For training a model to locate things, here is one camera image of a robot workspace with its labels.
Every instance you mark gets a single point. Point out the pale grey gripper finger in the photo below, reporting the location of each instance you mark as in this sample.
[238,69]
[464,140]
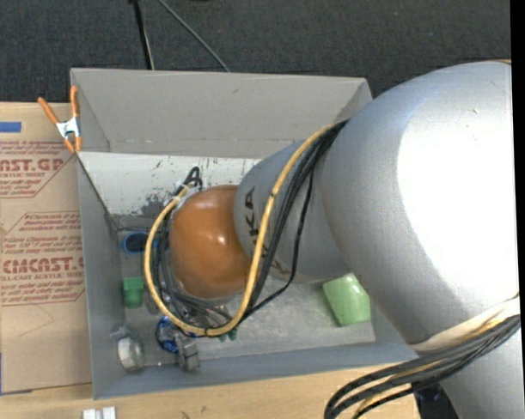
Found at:
[188,354]

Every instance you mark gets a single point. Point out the dark blue round thing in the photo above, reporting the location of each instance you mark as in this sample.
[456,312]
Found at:
[165,334]

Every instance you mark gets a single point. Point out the green plastic block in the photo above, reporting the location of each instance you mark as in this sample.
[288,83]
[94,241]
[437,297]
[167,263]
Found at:
[133,291]

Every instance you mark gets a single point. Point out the blue cup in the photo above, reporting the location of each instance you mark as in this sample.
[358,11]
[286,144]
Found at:
[134,242]

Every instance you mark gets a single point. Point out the pale green cup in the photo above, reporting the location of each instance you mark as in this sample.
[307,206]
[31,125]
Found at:
[346,300]

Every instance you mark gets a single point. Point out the brown cardboard board red print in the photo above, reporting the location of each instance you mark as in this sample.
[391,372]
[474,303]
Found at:
[40,238]

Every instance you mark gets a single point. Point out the grey metal bin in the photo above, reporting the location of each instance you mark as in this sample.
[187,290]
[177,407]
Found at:
[207,112]

